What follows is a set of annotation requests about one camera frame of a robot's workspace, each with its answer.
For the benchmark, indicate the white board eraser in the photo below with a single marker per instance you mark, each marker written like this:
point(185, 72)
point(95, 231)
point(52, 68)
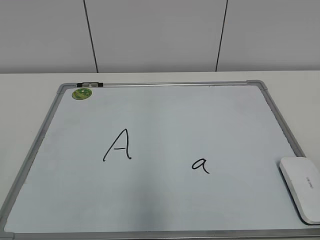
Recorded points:
point(303, 180)

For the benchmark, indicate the black and silver frame clip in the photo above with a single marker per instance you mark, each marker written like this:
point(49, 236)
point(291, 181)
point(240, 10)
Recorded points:
point(89, 84)

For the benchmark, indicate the round green magnet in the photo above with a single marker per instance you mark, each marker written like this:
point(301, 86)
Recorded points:
point(81, 93)

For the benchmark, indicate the white board with grey frame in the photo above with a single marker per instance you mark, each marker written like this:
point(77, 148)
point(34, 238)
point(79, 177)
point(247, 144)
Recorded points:
point(197, 160)

